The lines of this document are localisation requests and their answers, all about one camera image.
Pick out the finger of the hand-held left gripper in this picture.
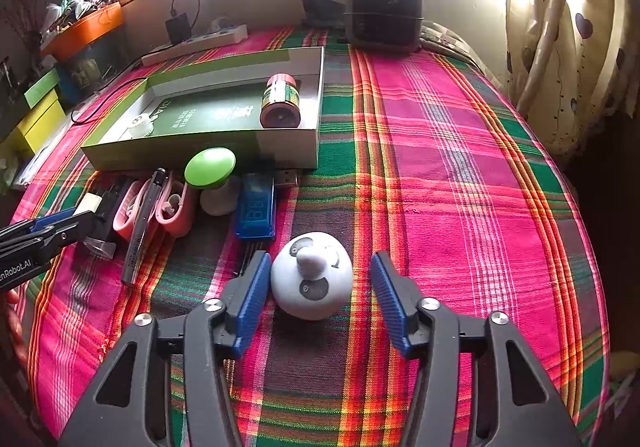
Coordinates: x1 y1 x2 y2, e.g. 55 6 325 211
0 208 79 243
0 211 97 260

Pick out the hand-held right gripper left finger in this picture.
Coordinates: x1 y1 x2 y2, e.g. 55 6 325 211
57 251 273 447

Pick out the black rectangular device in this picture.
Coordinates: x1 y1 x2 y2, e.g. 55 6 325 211
82 177 132 259

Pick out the pink ear hook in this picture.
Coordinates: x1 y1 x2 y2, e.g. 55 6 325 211
155 171 197 237
112 179 152 243

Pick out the grey space heater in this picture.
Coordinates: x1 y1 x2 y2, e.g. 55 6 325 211
344 0 425 52

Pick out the yellow box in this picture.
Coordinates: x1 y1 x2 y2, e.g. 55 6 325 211
14 92 67 154

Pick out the white tape roll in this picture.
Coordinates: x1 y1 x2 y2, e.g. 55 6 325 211
124 113 154 140

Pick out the green and white cardboard box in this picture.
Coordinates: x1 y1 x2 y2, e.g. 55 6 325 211
81 46 325 172

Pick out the blue usb tester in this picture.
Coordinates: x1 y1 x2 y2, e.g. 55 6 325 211
234 168 302 241

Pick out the white panda-face round gadget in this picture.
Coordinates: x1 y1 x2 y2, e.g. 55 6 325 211
270 232 354 323

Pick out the pile of plastic bags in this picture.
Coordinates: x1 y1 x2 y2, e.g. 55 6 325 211
39 0 122 36

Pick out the black power adapter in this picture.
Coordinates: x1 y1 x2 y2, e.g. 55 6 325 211
166 0 201 46

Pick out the orange tray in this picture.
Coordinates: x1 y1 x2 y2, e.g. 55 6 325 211
39 2 124 61

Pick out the black cable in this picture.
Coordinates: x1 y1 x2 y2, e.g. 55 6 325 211
70 43 173 124

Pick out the red jar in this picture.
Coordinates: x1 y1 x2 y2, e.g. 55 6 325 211
259 73 303 129

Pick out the white power strip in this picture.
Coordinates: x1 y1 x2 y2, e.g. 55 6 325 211
141 24 249 68

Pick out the plaid blanket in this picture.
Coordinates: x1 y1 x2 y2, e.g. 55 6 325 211
10 24 613 447

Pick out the green round disc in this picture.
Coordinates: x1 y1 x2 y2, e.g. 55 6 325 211
184 147 242 218

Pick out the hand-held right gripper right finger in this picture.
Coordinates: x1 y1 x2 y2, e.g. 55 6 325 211
370 251 583 447

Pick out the glass tank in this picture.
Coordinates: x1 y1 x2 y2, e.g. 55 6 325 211
54 33 127 100

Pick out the patterned curtain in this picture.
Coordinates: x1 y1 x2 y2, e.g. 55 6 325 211
504 0 640 162

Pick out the black and silver pen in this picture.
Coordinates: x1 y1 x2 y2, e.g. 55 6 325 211
122 168 168 284

